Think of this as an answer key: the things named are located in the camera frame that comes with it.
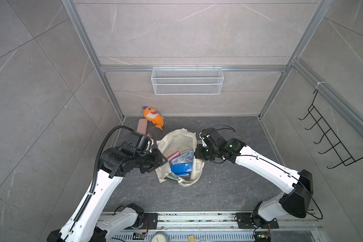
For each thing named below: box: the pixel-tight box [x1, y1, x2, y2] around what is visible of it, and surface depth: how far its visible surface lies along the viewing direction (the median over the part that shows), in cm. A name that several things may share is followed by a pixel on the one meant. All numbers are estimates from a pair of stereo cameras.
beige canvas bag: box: [155, 128, 205, 187], surface depth 80 cm
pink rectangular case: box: [136, 118, 148, 136], surface depth 113 cm
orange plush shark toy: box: [142, 105, 165, 131], surface depth 113 cm
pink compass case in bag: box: [166, 151, 180, 162], surface depth 92 cm
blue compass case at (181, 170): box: [169, 162, 193, 176], surface depth 87 cm
